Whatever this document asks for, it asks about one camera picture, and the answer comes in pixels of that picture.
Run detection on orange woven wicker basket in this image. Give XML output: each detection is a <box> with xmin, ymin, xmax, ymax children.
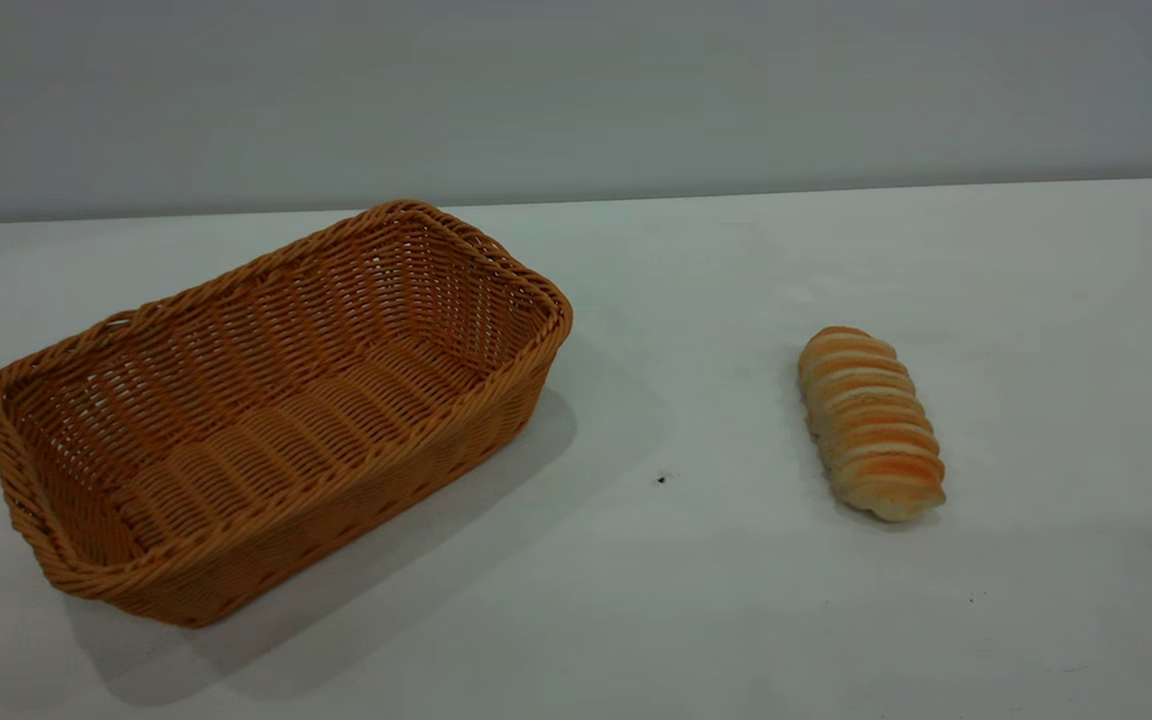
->
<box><xmin>0</xmin><ymin>199</ymin><xmax>574</xmax><ymax>628</ymax></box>

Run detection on ridged long bread roll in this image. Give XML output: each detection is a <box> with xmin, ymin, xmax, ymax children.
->
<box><xmin>798</xmin><ymin>325</ymin><xmax>947</xmax><ymax>523</ymax></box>

